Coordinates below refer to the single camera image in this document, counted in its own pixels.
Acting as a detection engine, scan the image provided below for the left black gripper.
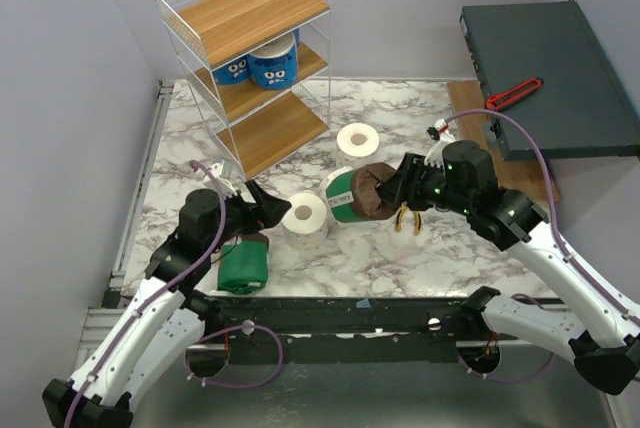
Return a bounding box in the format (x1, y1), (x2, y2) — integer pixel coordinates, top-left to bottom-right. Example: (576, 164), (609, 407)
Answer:
(206, 179), (292, 254)

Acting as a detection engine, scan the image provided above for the brown paper roll green base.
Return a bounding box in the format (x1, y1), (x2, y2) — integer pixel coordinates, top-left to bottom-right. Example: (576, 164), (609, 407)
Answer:
(321, 163), (389, 224)

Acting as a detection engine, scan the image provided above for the blue cartoon-face paper roll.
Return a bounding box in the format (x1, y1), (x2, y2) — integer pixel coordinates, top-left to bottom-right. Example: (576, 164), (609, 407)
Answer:
(212, 56), (250, 86)

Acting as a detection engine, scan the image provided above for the blue-bottom paper roll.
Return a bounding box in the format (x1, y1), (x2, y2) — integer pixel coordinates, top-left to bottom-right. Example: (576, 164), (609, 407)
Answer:
(247, 34), (298, 91)

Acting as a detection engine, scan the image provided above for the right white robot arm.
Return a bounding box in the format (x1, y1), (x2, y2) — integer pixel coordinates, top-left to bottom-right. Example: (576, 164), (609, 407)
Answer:
(376, 140), (639, 395)

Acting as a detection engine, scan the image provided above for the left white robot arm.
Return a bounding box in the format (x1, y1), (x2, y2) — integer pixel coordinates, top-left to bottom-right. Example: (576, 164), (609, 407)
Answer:
(42, 180), (291, 427)

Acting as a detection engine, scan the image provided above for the pink dotted paper roll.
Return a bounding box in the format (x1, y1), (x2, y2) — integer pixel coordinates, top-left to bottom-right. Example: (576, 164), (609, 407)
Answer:
(319, 166), (353, 191)

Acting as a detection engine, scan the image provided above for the green wrapped brown paper roll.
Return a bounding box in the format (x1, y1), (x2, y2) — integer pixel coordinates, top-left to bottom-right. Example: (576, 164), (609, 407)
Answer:
(217, 233), (270, 295)

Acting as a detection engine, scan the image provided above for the plain white bottom paper roll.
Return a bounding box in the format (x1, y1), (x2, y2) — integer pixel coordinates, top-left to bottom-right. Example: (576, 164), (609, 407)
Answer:
(335, 123), (380, 168)

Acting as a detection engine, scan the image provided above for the wooden board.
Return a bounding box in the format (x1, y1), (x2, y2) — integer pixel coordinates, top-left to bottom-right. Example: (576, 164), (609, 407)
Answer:
(447, 81), (561, 211)

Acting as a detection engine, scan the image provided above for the red black utility knife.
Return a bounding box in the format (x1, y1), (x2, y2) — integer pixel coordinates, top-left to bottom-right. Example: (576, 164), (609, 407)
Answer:
(484, 77), (544, 112)

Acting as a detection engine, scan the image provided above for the dark grey flat metal box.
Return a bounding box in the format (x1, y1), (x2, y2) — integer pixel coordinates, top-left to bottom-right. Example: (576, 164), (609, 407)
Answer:
(459, 0), (639, 161)

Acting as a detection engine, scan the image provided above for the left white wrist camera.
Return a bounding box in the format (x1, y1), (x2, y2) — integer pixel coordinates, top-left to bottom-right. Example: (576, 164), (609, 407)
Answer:
(208, 159), (245, 196)

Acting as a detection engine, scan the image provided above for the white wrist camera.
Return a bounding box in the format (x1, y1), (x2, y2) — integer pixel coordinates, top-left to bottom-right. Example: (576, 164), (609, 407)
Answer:
(208, 159), (245, 196)
(426, 119), (457, 166)

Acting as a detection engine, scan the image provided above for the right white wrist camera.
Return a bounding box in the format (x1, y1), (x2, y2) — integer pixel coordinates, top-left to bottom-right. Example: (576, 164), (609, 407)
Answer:
(426, 119), (457, 166)

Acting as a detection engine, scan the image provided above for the black metal base rail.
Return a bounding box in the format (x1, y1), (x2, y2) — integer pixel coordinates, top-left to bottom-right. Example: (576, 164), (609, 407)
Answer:
(184, 292), (500, 375)

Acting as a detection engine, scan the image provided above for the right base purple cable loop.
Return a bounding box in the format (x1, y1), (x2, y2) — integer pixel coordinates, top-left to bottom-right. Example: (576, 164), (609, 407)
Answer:
(455, 342), (556, 385)

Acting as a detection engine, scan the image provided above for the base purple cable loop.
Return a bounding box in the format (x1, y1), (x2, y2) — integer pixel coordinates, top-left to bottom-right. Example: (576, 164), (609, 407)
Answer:
(184, 322), (285, 390)
(455, 342), (556, 385)

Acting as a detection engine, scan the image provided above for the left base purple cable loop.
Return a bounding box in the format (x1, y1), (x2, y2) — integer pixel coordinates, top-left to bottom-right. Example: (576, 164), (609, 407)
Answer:
(184, 322), (285, 390)

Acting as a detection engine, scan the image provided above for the aluminium frame rail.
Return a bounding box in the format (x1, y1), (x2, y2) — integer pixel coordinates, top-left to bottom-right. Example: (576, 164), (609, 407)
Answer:
(79, 79), (175, 349)

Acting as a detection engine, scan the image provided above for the white wire wooden shelf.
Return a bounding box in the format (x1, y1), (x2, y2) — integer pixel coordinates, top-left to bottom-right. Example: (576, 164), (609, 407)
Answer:
(154, 0), (332, 178)

